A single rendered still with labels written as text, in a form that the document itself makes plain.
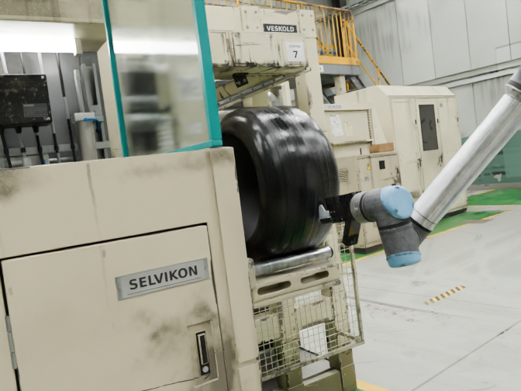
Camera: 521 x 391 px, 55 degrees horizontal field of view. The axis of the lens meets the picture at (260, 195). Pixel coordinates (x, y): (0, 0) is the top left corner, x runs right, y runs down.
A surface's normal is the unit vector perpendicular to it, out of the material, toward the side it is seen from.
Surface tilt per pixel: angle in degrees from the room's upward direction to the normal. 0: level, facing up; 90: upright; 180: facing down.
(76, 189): 90
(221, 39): 90
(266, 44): 90
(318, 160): 78
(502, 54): 90
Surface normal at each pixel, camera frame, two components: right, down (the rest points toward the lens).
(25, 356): 0.50, -0.02
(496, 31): -0.77, 0.13
